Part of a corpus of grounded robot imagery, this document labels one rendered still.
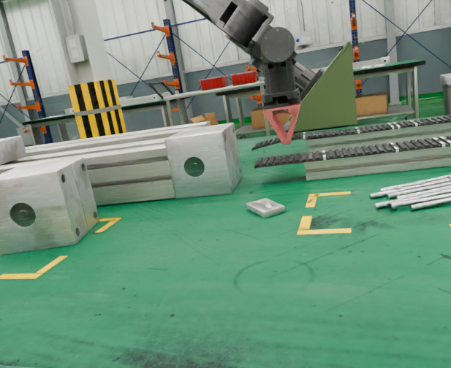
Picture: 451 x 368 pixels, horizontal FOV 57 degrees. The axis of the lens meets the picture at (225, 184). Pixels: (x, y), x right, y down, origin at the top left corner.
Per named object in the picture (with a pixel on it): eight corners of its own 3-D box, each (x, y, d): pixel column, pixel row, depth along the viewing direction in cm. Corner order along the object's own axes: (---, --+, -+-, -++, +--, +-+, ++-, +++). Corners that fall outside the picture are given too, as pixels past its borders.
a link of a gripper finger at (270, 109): (267, 148, 79) (261, 98, 77) (271, 142, 86) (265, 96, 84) (304, 144, 78) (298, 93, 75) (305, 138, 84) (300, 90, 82)
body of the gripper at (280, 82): (262, 106, 77) (256, 64, 75) (268, 101, 87) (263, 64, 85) (298, 101, 76) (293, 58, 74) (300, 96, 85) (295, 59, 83)
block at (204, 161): (244, 173, 74) (236, 120, 72) (232, 193, 63) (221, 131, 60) (196, 178, 77) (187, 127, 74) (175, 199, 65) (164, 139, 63)
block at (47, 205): (105, 215, 63) (90, 153, 60) (76, 244, 52) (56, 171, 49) (42, 223, 63) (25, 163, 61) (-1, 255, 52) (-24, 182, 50)
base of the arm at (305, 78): (324, 71, 125) (299, 104, 129) (302, 55, 126) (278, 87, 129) (324, 71, 117) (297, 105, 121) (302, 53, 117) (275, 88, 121)
